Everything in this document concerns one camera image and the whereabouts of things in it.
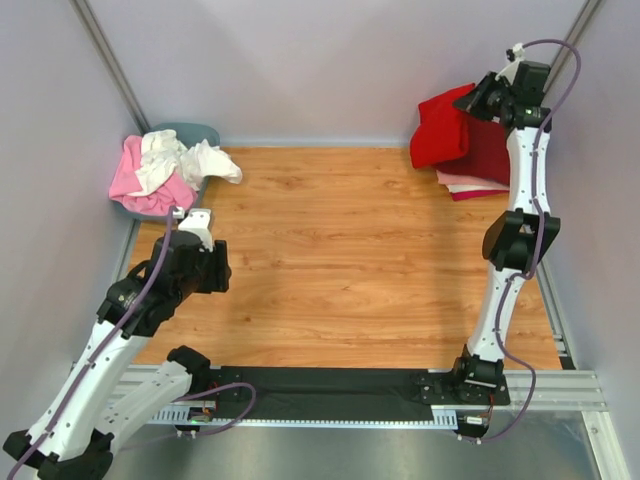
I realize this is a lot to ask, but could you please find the perforated cable duct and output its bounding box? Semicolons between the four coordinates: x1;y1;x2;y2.
147;403;458;431

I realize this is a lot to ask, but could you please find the white crumpled t-shirt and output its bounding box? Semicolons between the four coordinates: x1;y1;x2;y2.
141;129;243;191

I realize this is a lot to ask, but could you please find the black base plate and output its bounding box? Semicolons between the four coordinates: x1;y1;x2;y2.
197;366;510;420

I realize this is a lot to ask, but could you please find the dark red folded t-shirt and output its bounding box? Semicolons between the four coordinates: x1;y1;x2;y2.
434;117;510;186

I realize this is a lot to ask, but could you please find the grey laundry basket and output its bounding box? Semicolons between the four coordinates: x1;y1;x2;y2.
108;122;220;222

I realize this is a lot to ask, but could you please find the light pink folded t-shirt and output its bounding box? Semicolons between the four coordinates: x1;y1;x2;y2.
436;170;509;190

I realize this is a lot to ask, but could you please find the magenta folded t-shirt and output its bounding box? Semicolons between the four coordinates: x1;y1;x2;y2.
451;190;507;201

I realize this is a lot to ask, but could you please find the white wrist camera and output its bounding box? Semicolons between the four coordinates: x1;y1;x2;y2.
173;208;215;252
496;43;525;84

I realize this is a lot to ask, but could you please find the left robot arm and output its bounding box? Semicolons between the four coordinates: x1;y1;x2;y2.
3;230;231;479

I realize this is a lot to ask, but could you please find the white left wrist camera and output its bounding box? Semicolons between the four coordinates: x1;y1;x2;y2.
173;208;215;252

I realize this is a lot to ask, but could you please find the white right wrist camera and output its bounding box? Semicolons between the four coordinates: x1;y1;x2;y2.
496;43;525;84

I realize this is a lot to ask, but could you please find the white folded t-shirt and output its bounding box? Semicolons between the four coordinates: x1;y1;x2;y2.
447;184;484;195

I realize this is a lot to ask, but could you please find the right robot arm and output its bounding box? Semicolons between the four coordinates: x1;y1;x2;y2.
450;60;561;404

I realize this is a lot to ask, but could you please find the pink crumpled t-shirt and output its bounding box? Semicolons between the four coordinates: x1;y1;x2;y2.
108;135;197;217

